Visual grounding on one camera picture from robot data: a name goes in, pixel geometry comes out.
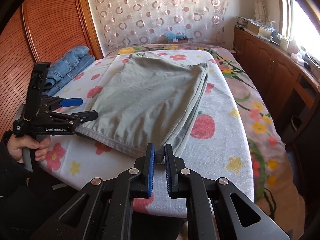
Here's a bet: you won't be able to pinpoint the folded blue jeans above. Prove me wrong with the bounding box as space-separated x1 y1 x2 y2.
42 46 95 96

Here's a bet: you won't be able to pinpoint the grey-green shorts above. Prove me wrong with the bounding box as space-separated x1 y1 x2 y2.
77 52 208 163

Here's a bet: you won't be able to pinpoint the cardboard box with blue cloth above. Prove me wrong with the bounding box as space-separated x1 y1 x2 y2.
165 32 188 44

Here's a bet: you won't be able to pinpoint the beige window curtain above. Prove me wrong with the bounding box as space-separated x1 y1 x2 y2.
254 0 267 23

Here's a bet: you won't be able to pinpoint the cardboard box on sideboard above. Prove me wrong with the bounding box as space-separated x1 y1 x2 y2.
247 21 272 38

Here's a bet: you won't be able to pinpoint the wooden sideboard cabinet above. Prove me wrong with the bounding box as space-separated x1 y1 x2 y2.
233 27 319 142

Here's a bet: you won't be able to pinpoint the person left hand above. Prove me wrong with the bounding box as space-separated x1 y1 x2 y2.
7 135 50 163

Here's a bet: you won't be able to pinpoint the circle patterned sheer curtain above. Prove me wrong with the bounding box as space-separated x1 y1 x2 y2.
88 0 228 52

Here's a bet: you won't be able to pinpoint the window with wooden frame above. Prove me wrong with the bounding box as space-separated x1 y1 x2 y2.
280 0 319 60

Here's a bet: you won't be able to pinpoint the wooden louvered wardrobe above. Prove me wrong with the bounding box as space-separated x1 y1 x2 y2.
1 0 103 133

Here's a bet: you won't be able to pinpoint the floral bed sheet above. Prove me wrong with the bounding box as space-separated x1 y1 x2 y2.
115 43 305 239

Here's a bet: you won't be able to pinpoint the white floral towel blanket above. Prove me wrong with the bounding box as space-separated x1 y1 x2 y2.
39 49 255 218

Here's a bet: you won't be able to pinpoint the white jar on sideboard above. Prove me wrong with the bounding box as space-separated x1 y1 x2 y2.
280 36 290 51

